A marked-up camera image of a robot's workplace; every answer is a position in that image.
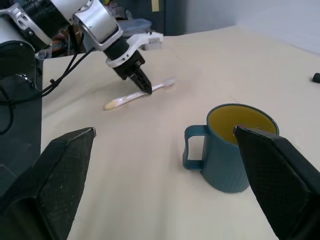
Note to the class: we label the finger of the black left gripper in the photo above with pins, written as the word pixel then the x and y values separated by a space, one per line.
pixel 147 83
pixel 140 82

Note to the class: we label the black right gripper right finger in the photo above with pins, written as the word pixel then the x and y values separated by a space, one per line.
pixel 280 185

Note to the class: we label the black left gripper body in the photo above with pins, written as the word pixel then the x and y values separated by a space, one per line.
pixel 127 68

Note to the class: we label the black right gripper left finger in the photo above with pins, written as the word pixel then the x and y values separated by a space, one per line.
pixel 50 190

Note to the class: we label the white toothbrush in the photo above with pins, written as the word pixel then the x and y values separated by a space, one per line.
pixel 122 100

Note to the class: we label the teal mug with yellow inside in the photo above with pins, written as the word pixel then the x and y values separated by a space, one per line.
pixel 220 170

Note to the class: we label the blue plastic storage box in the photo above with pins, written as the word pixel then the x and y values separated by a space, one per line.
pixel 136 26

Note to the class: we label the yellow paper strip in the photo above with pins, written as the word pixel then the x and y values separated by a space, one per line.
pixel 155 5

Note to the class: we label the dark blue cabinet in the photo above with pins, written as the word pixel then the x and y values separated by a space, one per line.
pixel 172 15

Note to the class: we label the dark robot torso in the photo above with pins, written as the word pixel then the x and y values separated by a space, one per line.
pixel 17 120

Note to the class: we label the small black object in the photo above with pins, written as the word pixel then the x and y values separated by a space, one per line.
pixel 316 77

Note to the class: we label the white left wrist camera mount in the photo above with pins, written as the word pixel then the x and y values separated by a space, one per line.
pixel 141 40

